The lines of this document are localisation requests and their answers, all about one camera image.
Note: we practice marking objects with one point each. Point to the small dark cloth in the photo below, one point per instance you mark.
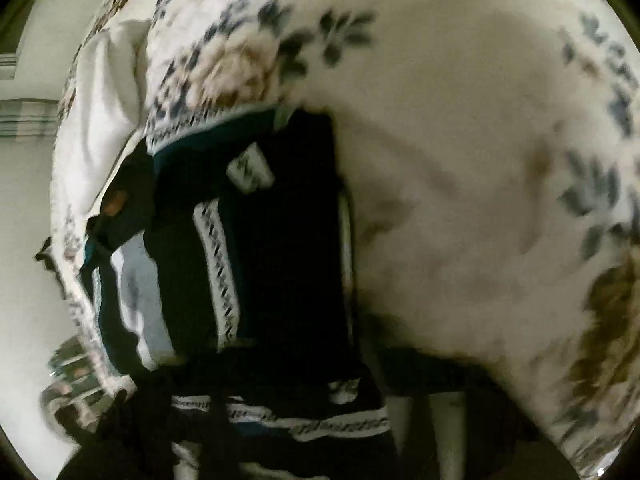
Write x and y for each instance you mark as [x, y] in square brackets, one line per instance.
[46, 255]

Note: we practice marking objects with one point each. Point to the white floral blanket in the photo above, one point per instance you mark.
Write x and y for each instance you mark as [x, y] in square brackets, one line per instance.
[450, 135]

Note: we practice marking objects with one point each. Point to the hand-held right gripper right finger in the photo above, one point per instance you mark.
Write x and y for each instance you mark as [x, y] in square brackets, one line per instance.
[425, 372]

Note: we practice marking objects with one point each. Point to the pile of cluttered things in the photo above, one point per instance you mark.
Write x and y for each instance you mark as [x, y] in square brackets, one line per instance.
[75, 385]

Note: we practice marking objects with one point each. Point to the white plain cloth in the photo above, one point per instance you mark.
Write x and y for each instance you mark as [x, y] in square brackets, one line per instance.
[107, 90]

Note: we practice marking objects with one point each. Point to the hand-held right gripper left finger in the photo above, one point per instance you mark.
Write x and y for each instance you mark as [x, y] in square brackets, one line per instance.
[218, 412]

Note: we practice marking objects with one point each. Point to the dark garment with patterned stripes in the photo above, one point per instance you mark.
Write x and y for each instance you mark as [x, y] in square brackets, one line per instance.
[270, 240]

